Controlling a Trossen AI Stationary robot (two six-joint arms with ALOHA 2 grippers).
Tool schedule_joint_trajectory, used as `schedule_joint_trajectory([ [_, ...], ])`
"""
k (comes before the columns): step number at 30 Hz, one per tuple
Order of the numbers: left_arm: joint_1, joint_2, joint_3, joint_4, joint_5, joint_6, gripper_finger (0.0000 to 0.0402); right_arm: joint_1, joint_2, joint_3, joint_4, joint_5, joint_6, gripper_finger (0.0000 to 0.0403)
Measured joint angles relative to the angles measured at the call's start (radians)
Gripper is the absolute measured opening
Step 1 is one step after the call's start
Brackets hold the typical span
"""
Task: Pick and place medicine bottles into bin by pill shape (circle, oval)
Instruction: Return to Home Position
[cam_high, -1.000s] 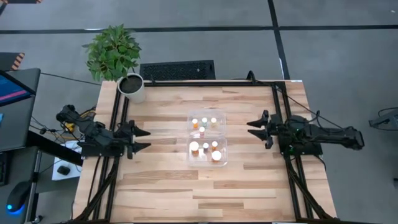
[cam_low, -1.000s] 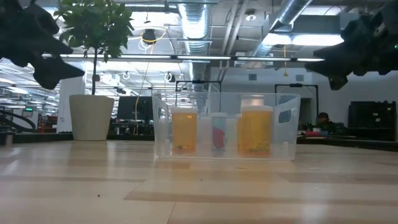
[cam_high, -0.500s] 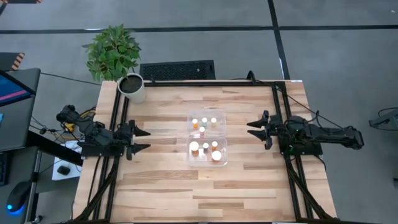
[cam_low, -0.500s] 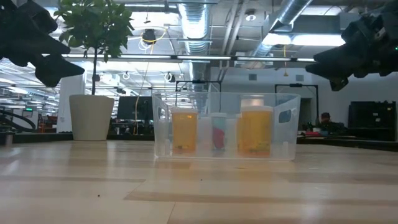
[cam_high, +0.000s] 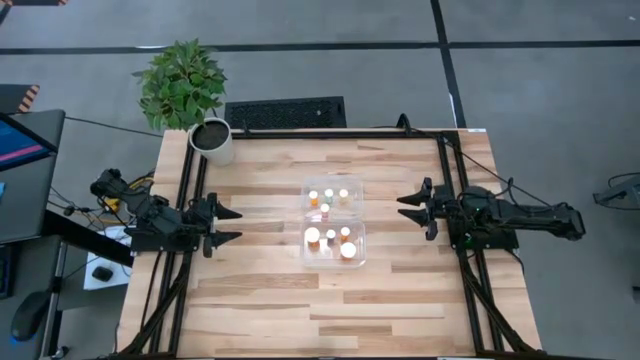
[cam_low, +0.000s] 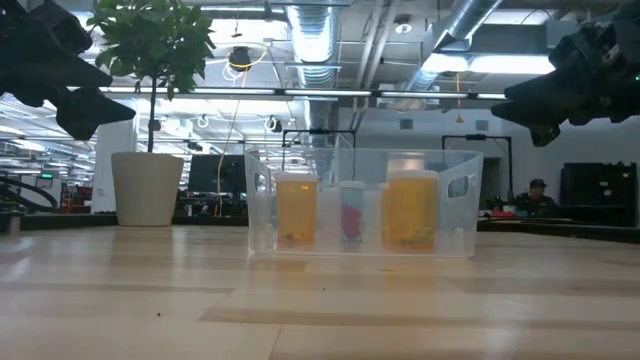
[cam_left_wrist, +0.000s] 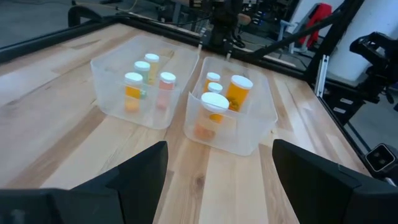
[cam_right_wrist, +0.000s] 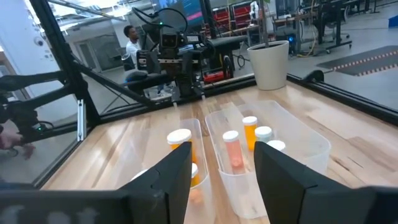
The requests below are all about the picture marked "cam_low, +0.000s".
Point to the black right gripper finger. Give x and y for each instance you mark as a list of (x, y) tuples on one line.
[(535, 102), (545, 135)]

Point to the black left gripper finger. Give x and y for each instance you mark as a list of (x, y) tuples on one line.
[(95, 112), (50, 80)]

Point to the large orange pill bottle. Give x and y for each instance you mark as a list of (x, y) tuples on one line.
[(412, 210)]

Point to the small amber pill bottle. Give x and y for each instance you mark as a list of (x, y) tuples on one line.
[(382, 210)]

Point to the teal bottle with red pills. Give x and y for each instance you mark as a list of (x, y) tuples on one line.
[(352, 220)]

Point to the medium orange pill bottle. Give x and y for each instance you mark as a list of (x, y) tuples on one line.
[(296, 210)]

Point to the clear plastic bin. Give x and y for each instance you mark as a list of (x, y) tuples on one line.
[(460, 230)]

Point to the white building column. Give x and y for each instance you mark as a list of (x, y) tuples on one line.
[(102, 170)]

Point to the person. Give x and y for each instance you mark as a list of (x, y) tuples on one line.
[(539, 202)]

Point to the black cabinet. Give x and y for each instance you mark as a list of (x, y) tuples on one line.
[(595, 192)]

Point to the beige plant pot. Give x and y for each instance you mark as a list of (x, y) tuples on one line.
[(147, 190)]

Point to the green leafy tree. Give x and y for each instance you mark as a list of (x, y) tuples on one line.
[(155, 40)]

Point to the black monitor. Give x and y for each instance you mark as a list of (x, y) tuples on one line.
[(232, 170)]

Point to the grey rectangular air duct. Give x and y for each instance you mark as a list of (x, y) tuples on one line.
[(520, 37)]

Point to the black stand frame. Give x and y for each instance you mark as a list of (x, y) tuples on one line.
[(475, 136), (320, 131)]

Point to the silver spiral air duct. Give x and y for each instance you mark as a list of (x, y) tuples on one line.
[(470, 15)]

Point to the silver round air duct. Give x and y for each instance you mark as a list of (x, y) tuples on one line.
[(312, 40)]

